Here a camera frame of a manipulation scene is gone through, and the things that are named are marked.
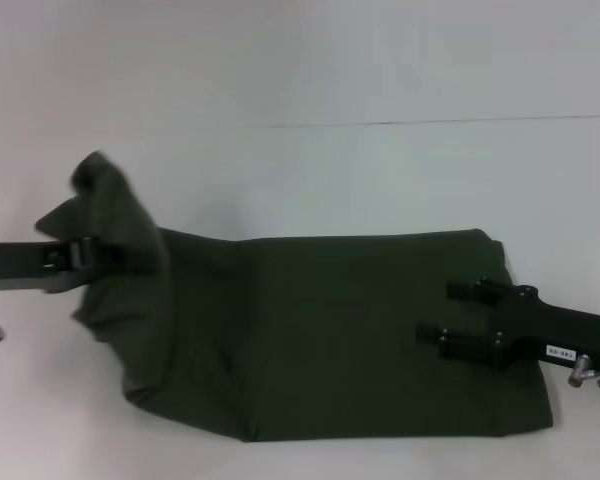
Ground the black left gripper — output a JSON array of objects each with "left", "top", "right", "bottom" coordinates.
[{"left": 0, "top": 236, "right": 160, "bottom": 294}]

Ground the dark green FREE t-shirt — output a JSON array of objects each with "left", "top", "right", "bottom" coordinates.
[{"left": 33, "top": 149, "right": 555, "bottom": 447}]

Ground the silver elbow cable plug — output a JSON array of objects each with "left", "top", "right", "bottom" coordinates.
[{"left": 566, "top": 353, "right": 600, "bottom": 402}]

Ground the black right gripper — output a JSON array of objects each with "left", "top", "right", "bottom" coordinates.
[{"left": 414, "top": 276, "right": 600, "bottom": 374}]

